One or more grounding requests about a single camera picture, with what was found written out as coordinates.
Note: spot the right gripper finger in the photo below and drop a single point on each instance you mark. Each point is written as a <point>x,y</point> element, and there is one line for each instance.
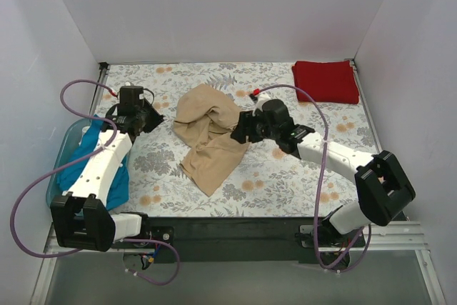
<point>241,134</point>
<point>246,122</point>

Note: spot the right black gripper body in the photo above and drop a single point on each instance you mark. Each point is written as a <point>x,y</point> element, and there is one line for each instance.
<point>246,127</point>

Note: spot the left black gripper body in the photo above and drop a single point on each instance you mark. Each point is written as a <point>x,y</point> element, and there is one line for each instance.
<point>147,119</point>

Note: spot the beige t shirt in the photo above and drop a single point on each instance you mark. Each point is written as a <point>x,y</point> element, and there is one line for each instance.
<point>205,118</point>

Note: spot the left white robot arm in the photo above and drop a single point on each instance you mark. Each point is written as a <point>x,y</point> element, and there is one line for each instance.
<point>80,215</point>

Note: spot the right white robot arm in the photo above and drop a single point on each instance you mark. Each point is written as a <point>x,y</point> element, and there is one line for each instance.
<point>383,188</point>

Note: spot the folded red t shirt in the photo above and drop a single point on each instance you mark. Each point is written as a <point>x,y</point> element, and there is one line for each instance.
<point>331,82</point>

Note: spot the teal plastic basket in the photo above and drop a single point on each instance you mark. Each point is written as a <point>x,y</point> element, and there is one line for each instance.
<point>70,142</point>

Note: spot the blue t shirt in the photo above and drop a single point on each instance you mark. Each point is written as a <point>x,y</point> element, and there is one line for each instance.
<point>119,190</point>

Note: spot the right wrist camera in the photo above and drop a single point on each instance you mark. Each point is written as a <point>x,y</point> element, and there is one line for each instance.
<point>275,112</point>

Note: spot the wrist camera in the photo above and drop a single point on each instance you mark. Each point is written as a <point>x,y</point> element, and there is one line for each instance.
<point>131,96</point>
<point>275,112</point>

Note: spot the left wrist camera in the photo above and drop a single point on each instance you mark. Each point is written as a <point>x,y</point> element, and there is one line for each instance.
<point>131,96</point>

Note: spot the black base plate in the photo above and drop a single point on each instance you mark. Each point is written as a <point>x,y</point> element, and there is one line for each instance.
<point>227,239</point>

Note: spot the aluminium frame rail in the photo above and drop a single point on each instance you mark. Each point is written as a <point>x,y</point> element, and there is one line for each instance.
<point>397,236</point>

